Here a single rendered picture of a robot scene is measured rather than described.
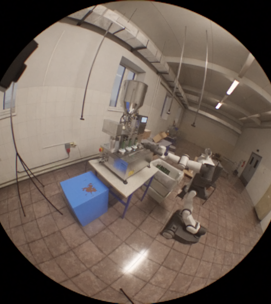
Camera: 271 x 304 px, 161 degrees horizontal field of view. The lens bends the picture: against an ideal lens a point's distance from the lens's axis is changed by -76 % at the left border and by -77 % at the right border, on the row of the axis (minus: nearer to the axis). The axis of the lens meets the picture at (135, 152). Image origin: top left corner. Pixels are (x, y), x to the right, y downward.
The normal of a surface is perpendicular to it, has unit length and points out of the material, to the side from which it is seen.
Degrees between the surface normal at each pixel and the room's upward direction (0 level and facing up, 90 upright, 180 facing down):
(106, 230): 0
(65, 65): 90
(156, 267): 0
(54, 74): 90
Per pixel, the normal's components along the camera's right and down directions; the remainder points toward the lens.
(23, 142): 0.77, 0.43
